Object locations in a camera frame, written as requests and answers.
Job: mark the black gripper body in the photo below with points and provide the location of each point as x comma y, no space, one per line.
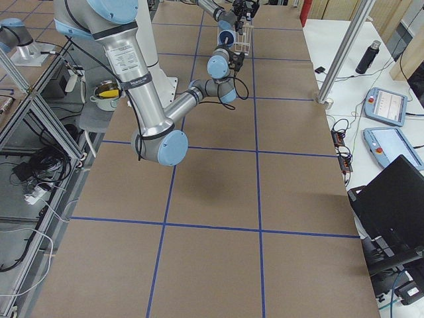
237,59
238,15

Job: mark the light blue plastic cup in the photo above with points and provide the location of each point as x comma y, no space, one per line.
226,38

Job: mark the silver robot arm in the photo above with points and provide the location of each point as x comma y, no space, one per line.
232,19
113,25

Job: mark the small black device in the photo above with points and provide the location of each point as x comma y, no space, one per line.
319,70

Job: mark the black water bottle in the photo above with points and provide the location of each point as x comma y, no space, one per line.
368,57

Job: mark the white pot with yellow item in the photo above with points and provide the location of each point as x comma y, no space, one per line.
106,95

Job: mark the black usb hub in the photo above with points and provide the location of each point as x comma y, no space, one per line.
344,154

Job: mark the upper teach pendant tablet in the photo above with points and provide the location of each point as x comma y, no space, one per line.
386,106

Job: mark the teach pendant tablet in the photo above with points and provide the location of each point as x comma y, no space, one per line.
386,106
387,143

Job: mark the lower teach pendant tablet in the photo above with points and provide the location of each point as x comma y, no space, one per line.
387,143

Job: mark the black laptop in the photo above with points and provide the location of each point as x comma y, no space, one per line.
391,205

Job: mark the white wire cup holder rack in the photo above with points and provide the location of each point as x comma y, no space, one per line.
242,43

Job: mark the white pedestal base plate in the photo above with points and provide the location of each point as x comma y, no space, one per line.
165,86

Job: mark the aluminium frame post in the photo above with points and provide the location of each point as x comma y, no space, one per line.
348,40

